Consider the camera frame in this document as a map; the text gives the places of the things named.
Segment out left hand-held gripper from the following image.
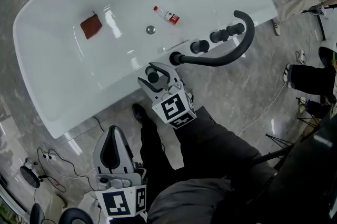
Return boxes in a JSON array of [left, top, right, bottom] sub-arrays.
[[92, 125, 148, 218]]

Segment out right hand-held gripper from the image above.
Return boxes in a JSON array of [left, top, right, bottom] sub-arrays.
[[137, 61, 198, 130]]

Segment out person's right forearm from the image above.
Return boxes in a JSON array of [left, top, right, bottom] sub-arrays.
[[173, 106, 277, 187]]

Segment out person's left black shoe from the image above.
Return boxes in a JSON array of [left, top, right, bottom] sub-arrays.
[[131, 103, 148, 128]]

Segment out slim chrome plate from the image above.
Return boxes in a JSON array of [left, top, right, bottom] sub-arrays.
[[165, 39, 191, 52]]

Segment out person's black trousers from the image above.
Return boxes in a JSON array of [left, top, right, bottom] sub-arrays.
[[138, 112, 190, 187]]

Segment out black curved faucet spout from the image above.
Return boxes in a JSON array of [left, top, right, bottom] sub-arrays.
[[170, 9, 255, 67]]

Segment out clear bottle with red label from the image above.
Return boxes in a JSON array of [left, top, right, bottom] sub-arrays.
[[153, 5, 181, 26]]

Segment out black toilet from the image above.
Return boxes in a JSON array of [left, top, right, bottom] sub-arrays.
[[29, 202, 93, 224]]

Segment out black round dotted disc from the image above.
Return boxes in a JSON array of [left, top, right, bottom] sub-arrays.
[[19, 158, 42, 189]]

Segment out dark red cloth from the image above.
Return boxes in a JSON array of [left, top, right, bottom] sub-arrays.
[[80, 11, 104, 40]]

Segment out person's dark gray jacket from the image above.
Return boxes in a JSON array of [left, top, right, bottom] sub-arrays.
[[147, 177, 264, 224]]

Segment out black tripod stand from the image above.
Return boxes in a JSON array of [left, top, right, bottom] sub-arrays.
[[265, 133, 297, 150]]

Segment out thin black cable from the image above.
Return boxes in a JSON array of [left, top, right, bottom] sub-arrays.
[[92, 115, 105, 132]]

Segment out black cable with adapter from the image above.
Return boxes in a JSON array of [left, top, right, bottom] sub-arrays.
[[36, 147, 100, 194]]

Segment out white cable beside person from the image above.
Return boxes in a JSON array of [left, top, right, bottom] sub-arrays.
[[236, 80, 288, 137]]

